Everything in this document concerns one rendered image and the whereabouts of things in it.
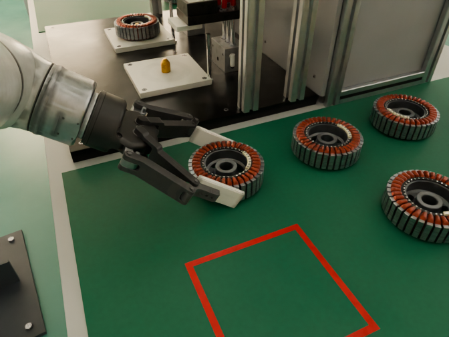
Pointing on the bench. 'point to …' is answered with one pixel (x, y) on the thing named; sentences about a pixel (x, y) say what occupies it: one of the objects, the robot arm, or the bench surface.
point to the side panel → (385, 47)
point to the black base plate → (96, 71)
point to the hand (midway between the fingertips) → (224, 168)
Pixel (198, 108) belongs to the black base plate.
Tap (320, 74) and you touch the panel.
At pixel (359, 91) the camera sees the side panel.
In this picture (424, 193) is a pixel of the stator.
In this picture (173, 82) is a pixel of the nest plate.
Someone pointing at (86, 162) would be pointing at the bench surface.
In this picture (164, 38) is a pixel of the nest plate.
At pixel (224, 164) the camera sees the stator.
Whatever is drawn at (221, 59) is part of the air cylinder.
